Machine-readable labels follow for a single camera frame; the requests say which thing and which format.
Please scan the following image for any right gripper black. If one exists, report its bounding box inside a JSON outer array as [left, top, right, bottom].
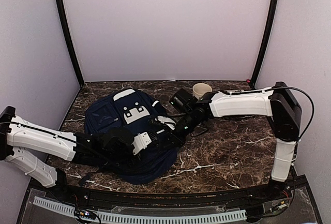
[[161, 110, 200, 150]]

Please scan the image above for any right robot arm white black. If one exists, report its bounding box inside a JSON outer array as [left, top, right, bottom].
[[169, 82, 311, 200]]

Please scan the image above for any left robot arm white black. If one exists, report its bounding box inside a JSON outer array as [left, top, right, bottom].
[[1, 106, 172, 201]]

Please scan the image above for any cream floral ceramic mug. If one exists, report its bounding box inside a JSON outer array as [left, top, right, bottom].
[[192, 83, 213, 99]]

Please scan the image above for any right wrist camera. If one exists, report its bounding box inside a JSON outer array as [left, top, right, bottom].
[[148, 115, 176, 131]]

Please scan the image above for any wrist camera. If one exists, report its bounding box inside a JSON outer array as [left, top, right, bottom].
[[132, 132, 157, 155], [148, 115, 176, 131]]

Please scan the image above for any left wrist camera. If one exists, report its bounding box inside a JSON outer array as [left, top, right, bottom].
[[132, 132, 157, 155]]

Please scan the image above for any white slotted cable duct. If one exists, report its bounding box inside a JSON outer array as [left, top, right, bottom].
[[33, 197, 247, 223]]

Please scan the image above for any black front rail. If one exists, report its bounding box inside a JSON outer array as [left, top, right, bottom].
[[24, 175, 310, 209]]

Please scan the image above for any right black frame post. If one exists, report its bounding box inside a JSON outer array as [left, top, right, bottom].
[[250, 0, 278, 87]]

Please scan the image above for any black frame post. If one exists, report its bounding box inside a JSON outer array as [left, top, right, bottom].
[[55, 0, 85, 87], [250, 0, 278, 87]]

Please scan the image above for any left black frame post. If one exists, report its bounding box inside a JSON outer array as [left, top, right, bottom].
[[55, 0, 85, 87]]

